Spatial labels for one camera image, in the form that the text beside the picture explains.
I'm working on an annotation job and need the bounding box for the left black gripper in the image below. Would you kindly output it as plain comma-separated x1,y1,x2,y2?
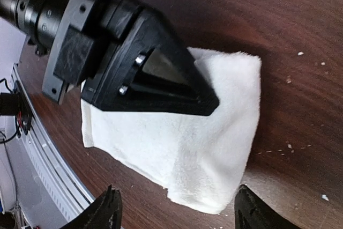
0,0,151,105

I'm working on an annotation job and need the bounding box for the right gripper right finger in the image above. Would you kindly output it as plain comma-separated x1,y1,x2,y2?
234,184,291,228

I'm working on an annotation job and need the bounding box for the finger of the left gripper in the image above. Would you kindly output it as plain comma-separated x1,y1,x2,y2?
117,9,220,106
81,65,219,116

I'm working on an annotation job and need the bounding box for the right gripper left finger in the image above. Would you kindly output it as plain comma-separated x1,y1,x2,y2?
64,185,122,229

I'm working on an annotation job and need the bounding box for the white towel blue print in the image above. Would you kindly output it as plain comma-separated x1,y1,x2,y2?
81,48,262,215

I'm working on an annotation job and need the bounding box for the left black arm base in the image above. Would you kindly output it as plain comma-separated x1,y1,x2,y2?
1,80,33,135

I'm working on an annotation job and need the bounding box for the front aluminium rail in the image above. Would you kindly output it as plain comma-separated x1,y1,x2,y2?
6,64,95,228

